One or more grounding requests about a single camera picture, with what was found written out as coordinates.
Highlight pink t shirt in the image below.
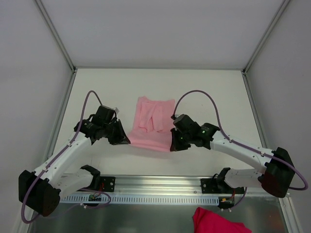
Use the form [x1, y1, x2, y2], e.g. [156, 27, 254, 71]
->
[128, 97, 175, 152]

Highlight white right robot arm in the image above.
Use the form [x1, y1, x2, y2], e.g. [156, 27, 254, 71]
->
[171, 114, 295, 198]

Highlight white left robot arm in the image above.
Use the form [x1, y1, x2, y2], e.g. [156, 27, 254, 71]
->
[18, 105, 130, 217]

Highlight red t shirt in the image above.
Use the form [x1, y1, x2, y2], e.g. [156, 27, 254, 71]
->
[192, 207, 252, 233]

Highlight aluminium front rail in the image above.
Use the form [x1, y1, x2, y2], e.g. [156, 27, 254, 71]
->
[59, 175, 290, 196]

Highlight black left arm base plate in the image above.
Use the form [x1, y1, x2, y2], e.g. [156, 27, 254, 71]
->
[87, 176, 116, 192]

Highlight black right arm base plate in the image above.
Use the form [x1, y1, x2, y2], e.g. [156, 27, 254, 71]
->
[200, 178, 245, 194]

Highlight white slotted cable duct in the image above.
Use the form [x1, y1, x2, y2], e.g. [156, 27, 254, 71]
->
[60, 193, 219, 206]

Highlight right aluminium frame post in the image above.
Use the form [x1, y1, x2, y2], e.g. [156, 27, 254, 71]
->
[242, 0, 292, 75]

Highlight aluminium frame post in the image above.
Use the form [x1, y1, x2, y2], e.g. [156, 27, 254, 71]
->
[34, 0, 76, 73]
[242, 0, 292, 75]

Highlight left aluminium frame post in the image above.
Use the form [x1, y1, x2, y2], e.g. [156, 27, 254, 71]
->
[34, 0, 76, 73]

